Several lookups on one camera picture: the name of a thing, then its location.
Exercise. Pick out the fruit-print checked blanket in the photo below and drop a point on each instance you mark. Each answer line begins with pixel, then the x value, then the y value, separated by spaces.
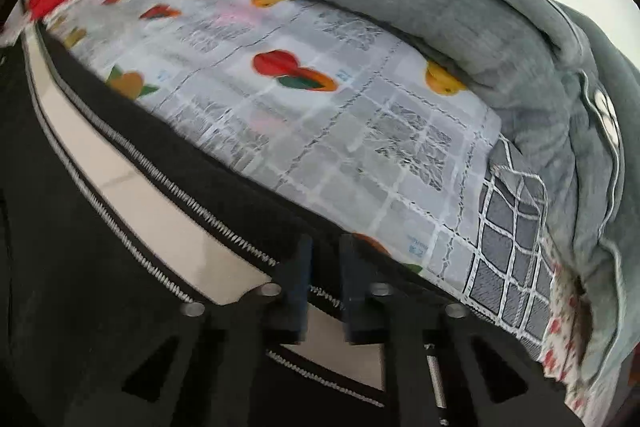
pixel 325 132

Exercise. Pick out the black pants with cream stripe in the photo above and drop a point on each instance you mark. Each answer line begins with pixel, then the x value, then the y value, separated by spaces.
pixel 235 202

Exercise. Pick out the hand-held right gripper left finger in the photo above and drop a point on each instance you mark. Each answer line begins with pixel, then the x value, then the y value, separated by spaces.
pixel 300 289

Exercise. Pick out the grey flower-embroidered quilt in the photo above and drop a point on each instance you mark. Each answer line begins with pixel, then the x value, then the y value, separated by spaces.
pixel 450 7

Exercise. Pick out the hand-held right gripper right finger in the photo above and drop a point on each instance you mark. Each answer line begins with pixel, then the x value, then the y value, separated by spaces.
pixel 356 292

